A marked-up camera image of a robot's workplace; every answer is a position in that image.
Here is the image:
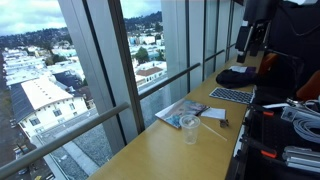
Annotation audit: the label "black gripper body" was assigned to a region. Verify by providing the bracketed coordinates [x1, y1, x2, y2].
[234, 20, 271, 56]

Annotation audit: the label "clear plastic straw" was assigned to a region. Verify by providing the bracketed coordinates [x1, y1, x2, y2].
[199, 121, 229, 142]

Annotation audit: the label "clear plastic cup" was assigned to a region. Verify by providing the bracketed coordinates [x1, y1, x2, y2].
[178, 114, 202, 145]

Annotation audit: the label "orange chair back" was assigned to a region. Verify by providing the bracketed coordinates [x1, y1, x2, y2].
[258, 52, 280, 76]

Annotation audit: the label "black cloth bundle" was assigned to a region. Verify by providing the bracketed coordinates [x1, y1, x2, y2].
[215, 68, 260, 90]

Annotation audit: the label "short grey handrail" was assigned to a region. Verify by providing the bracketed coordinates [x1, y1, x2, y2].
[203, 48, 226, 63]

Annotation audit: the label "white grid keyboard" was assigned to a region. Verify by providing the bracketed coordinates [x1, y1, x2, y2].
[209, 86, 255, 106]

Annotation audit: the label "orange tipped black clamp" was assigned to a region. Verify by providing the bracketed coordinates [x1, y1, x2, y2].
[249, 103, 275, 118]
[240, 135, 279, 160]

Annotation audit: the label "white paper card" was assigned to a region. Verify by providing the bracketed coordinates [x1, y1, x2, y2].
[200, 107, 227, 121]

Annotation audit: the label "small metal clip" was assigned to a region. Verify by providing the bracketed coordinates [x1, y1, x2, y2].
[219, 118, 230, 129]

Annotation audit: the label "pale grey window pillar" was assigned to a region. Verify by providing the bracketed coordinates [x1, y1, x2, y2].
[160, 0, 205, 104]

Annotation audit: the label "orange seat cushion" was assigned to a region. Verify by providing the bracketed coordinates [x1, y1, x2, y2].
[295, 69, 320, 103]

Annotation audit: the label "grey power strip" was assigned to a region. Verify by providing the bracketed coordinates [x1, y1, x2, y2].
[280, 105, 320, 125]

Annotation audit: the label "black equipment cart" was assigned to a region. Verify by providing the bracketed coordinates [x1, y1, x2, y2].
[225, 84, 320, 180]

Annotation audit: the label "colourful magazine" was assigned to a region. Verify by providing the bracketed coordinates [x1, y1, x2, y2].
[154, 98, 211, 129]

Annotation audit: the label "silver metal bars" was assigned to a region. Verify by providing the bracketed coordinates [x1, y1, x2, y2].
[281, 145, 320, 174]

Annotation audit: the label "wide grey window pillar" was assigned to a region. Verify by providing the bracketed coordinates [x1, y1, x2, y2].
[57, 0, 146, 155]

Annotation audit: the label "long grey handrail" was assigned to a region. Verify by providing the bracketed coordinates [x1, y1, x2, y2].
[0, 101, 131, 180]

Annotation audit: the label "coiled grey cable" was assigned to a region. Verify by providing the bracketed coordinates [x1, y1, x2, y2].
[292, 117, 320, 145]

